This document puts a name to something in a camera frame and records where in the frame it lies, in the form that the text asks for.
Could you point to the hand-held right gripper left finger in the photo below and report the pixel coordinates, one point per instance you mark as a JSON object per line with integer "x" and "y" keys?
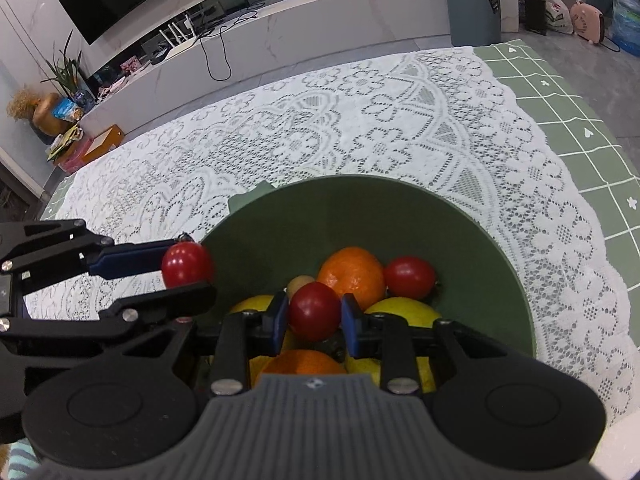
{"x": 277, "y": 322}

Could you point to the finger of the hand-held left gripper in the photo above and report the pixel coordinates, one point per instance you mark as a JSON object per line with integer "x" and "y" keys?
{"x": 165, "y": 302}
{"x": 130, "y": 260}

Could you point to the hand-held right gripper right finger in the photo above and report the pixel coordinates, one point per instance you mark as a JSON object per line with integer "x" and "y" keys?
{"x": 352, "y": 325}

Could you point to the yellow reddish pear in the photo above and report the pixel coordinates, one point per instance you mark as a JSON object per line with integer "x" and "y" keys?
{"x": 252, "y": 305}

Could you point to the red cherry tomato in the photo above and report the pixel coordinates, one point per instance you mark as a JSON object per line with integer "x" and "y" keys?
{"x": 187, "y": 265}
{"x": 314, "y": 310}
{"x": 409, "y": 277}

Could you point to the orange mandarin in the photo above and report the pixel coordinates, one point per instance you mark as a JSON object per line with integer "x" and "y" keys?
{"x": 352, "y": 270}
{"x": 302, "y": 362}

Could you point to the yellow green pear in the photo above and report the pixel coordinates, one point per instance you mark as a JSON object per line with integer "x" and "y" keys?
{"x": 405, "y": 312}

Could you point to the green plastic colander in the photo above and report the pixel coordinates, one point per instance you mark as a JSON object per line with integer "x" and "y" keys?
{"x": 310, "y": 215}

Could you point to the teal striped shirt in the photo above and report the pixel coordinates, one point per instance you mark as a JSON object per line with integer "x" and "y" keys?
{"x": 15, "y": 460}

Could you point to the pink box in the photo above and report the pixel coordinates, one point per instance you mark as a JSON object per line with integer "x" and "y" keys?
{"x": 72, "y": 157}

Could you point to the orange cardboard box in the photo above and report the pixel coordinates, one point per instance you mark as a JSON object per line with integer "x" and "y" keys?
{"x": 102, "y": 145}

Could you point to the blue snack bag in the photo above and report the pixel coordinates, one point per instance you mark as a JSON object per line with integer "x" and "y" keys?
{"x": 67, "y": 109}

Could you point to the golden vase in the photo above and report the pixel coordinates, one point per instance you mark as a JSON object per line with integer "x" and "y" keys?
{"x": 47, "y": 117}

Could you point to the small green potted plant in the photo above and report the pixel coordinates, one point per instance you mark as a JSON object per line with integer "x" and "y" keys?
{"x": 67, "y": 70}

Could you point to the white lace tablecloth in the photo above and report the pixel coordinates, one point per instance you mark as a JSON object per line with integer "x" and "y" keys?
{"x": 350, "y": 110}

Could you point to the white router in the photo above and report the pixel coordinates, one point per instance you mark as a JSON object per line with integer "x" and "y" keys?
{"x": 177, "y": 37}

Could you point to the white television console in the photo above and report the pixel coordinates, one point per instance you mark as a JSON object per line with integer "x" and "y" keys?
{"x": 325, "y": 25}

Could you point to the green checkered tablecloth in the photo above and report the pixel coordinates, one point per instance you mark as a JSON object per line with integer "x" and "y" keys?
{"x": 575, "y": 110}

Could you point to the grey trash can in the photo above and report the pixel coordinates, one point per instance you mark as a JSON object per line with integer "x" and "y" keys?
{"x": 470, "y": 5}

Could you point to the white plastic bag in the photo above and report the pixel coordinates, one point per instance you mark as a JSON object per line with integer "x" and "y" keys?
{"x": 557, "y": 12}

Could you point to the pink heater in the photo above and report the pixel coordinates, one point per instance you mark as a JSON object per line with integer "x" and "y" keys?
{"x": 587, "y": 22}

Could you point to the blue water bottle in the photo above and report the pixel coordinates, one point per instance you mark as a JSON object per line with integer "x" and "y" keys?
{"x": 627, "y": 25}

